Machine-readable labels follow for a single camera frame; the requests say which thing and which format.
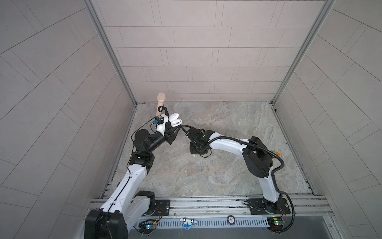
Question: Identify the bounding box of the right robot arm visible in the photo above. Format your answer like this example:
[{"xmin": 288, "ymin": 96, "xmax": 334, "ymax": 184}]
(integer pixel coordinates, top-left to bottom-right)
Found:
[{"xmin": 185, "ymin": 127, "xmax": 285, "ymax": 214}]

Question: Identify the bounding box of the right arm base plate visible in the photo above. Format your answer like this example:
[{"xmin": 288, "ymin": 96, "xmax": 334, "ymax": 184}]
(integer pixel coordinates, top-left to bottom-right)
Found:
[{"xmin": 244, "ymin": 198, "xmax": 291, "ymax": 215}]

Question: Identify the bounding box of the black round disc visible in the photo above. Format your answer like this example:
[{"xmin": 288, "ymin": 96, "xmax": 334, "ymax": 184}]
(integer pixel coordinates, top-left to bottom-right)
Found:
[{"xmin": 227, "ymin": 215, "xmax": 236, "ymax": 226}]

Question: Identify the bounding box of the green circuit board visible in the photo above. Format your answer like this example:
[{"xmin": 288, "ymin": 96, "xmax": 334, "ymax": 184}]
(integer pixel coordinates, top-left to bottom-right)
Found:
[
  {"xmin": 267, "ymin": 217, "xmax": 285, "ymax": 232},
  {"xmin": 138, "ymin": 220, "xmax": 158, "ymax": 235}
]

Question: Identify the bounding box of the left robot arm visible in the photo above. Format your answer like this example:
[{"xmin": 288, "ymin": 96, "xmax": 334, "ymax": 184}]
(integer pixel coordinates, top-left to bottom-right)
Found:
[{"xmin": 84, "ymin": 122, "xmax": 181, "ymax": 239}]

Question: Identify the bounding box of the aluminium frame rail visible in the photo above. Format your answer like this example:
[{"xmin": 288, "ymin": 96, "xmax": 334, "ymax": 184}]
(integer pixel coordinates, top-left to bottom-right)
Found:
[{"xmin": 88, "ymin": 194, "xmax": 335, "ymax": 223}]

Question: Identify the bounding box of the white earbud case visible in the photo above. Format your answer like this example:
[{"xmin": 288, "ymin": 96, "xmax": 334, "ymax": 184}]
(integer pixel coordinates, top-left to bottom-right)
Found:
[{"xmin": 168, "ymin": 113, "xmax": 183, "ymax": 127}]

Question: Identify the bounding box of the black microphone stand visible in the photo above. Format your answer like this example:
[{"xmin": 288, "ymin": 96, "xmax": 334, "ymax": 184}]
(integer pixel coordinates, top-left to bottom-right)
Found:
[{"xmin": 157, "ymin": 105, "xmax": 169, "ymax": 117}]

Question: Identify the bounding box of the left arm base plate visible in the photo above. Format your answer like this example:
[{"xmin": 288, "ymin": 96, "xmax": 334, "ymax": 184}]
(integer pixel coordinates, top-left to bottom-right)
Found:
[{"xmin": 142, "ymin": 200, "xmax": 171, "ymax": 217}]

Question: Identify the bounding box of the left green circuit board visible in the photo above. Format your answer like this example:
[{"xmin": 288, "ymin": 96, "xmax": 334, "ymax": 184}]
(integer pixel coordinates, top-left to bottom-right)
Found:
[{"xmin": 138, "ymin": 220, "xmax": 158, "ymax": 235}]

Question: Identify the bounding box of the right green circuit board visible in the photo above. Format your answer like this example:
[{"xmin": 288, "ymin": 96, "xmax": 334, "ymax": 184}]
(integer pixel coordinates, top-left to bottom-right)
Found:
[{"xmin": 267, "ymin": 217, "xmax": 285, "ymax": 232}]

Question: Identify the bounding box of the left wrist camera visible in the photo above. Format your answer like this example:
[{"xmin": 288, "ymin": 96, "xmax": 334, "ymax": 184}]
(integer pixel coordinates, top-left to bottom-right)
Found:
[{"xmin": 154, "ymin": 114, "xmax": 168, "ymax": 135}]

